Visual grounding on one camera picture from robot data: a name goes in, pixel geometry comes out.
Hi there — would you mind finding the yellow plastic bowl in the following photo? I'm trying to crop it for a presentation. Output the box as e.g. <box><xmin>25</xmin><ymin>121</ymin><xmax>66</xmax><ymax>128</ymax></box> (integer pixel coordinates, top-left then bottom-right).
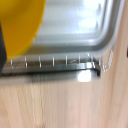
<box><xmin>0</xmin><ymin>0</ymin><xmax>47</xmax><ymax>59</ymax></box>

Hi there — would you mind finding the black wire dish rack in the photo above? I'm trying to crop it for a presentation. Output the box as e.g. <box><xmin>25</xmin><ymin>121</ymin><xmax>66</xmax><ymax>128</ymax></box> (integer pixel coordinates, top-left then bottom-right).
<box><xmin>0</xmin><ymin>52</ymin><xmax>103</xmax><ymax>81</ymax></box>

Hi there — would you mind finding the ridged metal drain tray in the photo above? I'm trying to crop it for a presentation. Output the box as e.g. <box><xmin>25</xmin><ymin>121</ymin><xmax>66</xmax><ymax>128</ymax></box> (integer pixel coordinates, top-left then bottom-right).
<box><xmin>31</xmin><ymin>0</ymin><xmax>122</xmax><ymax>56</ymax></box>

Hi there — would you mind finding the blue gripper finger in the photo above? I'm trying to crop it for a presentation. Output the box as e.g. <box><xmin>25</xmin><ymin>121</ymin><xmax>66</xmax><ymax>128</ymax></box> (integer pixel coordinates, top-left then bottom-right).
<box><xmin>0</xmin><ymin>22</ymin><xmax>8</xmax><ymax>73</ymax></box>

